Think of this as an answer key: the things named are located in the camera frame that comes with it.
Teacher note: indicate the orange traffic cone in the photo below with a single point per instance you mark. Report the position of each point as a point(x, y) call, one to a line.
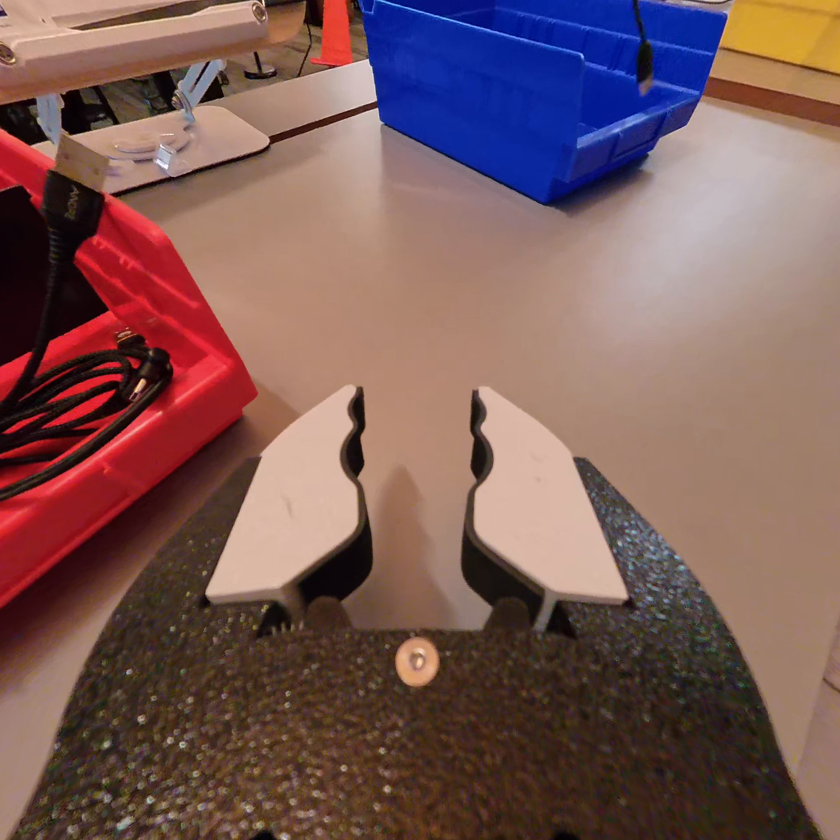
point(336, 33)

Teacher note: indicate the grey desk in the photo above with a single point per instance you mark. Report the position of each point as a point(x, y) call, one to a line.
point(492, 295)

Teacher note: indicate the red plastic bin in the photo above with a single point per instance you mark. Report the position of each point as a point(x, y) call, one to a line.
point(170, 426)

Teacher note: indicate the yellow plastic bin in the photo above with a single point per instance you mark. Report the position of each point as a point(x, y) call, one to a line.
point(787, 33)

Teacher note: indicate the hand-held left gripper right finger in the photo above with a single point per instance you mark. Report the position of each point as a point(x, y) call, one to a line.
point(538, 505)

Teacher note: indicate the white folding laptop stand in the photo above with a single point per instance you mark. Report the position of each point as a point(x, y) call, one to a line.
point(131, 33)

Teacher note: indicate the blue plastic bin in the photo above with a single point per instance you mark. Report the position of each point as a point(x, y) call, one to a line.
point(459, 98)

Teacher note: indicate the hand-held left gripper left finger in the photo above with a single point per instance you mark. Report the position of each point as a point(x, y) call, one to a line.
point(295, 505)

